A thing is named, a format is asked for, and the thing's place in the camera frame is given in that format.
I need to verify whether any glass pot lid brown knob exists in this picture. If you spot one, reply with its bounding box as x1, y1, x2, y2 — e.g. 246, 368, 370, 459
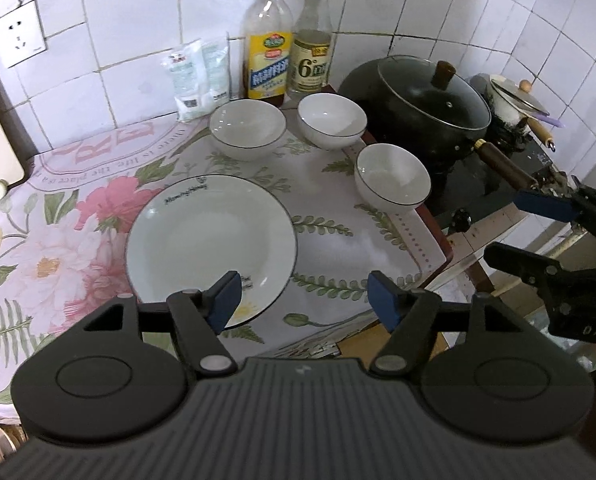
378, 56, 492, 137

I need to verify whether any black cooking pot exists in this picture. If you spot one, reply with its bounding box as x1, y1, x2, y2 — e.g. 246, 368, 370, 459
338, 56, 538, 190

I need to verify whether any white wall socket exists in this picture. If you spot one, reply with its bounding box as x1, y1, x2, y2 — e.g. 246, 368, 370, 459
0, 0, 48, 68

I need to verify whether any white black-rimmed bowl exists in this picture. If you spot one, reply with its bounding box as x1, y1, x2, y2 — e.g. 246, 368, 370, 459
297, 93, 367, 151
209, 100, 287, 162
355, 143, 433, 210

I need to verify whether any yellow-label oil bottle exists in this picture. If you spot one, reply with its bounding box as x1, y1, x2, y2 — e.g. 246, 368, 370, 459
242, 0, 293, 107

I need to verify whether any white black-rimmed plate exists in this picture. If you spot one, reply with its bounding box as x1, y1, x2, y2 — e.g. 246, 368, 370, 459
124, 175, 299, 331

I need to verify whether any floral tablecloth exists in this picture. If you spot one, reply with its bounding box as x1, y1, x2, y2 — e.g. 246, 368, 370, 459
0, 105, 448, 411

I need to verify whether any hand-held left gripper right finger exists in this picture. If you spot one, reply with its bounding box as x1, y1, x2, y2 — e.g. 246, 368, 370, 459
369, 270, 526, 376

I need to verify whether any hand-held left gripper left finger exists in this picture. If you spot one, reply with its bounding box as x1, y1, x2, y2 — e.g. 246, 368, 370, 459
83, 270, 243, 376

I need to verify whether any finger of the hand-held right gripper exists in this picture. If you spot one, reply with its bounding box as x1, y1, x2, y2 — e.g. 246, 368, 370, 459
514, 185, 596, 241
484, 242, 596, 306

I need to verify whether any small white enamel pot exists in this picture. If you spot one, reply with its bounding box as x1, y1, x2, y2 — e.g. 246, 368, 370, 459
470, 74, 564, 152

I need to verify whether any clear vinegar bottle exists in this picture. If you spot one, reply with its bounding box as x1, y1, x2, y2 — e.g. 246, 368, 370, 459
288, 0, 335, 95

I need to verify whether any white plastic bag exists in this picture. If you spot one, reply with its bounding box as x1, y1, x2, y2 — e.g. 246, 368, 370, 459
200, 32, 231, 103
160, 40, 215, 122

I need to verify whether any black gas stove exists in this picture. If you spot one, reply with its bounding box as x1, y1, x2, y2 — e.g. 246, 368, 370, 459
418, 125, 578, 233

